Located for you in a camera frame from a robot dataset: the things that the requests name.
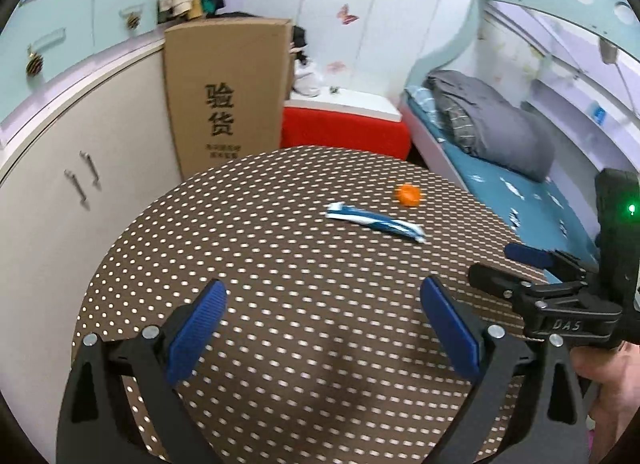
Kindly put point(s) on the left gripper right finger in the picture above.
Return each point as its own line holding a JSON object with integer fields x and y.
{"x": 470, "y": 343}

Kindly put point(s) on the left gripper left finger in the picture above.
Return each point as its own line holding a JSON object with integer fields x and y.
{"x": 177, "y": 344}

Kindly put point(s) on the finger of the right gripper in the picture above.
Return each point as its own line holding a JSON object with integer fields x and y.
{"x": 506, "y": 285}
{"x": 554, "y": 261}

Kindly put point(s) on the orange bottle cap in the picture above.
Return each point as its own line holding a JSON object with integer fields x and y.
{"x": 408, "y": 195}

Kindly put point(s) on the blue white wrapper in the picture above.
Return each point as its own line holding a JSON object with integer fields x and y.
{"x": 375, "y": 221}

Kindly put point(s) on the person's right hand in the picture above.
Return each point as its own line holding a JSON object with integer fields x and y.
{"x": 617, "y": 372}

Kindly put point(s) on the teal bed mattress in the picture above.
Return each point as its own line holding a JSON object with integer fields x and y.
{"x": 536, "y": 212}

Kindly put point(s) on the grey folded blanket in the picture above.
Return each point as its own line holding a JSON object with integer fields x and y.
{"x": 480, "y": 122}

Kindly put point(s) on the brown polka dot tablecloth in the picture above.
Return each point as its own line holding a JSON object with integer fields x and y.
{"x": 324, "y": 354}

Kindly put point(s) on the white curved cabinet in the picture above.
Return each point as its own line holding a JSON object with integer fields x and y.
{"x": 71, "y": 182}

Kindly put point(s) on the red storage bench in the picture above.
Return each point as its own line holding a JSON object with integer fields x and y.
{"x": 348, "y": 119}

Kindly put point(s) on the brown cardboard box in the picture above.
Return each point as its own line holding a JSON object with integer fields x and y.
{"x": 226, "y": 83}

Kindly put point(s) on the white plastic bag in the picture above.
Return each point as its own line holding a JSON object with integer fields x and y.
{"x": 307, "y": 81}

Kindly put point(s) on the mint drawer unit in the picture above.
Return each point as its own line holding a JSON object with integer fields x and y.
{"x": 47, "y": 37}

